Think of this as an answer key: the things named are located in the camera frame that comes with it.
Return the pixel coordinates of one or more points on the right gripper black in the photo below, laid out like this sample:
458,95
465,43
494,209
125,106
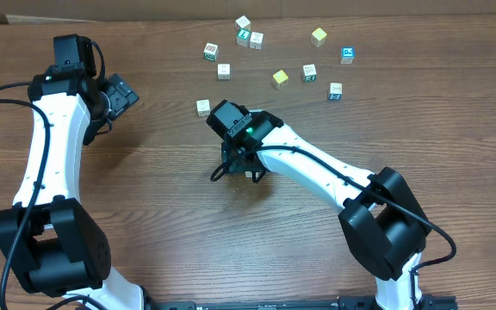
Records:
239,166

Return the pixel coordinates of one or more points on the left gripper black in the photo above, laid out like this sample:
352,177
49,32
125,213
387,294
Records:
124,92

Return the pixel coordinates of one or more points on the red sided wooden block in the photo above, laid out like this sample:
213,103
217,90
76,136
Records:
224,71

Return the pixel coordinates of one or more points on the patterned top wooden block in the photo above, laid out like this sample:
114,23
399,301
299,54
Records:
309,73

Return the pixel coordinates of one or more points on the yellow sided wooden block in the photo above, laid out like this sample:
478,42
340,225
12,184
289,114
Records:
335,91

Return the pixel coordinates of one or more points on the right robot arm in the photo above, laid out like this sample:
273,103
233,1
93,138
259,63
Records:
384,226

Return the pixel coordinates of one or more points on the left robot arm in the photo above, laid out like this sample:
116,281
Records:
50,242

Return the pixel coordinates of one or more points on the far left wooden block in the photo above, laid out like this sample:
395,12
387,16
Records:
203,107

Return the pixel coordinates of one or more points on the yellow top central block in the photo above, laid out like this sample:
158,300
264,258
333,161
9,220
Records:
280,79

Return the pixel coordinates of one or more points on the green edged wooden block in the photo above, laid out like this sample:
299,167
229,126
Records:
211,51

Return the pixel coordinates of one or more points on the wooden block beside teal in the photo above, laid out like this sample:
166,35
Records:
256,40

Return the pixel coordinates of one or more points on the teal letter wooden block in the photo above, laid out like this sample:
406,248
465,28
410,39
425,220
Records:
243,37

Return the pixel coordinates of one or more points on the plain top wooden block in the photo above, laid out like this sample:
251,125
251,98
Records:
243,22

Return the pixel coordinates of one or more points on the yellow top far block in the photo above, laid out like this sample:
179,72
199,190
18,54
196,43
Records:
318,37

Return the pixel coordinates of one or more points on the blue letter P block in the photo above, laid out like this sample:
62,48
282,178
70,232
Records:
347,55

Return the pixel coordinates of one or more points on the cardboard back wall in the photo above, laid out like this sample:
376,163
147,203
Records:
153,10

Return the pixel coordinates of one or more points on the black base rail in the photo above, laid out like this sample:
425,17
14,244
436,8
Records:
343,303

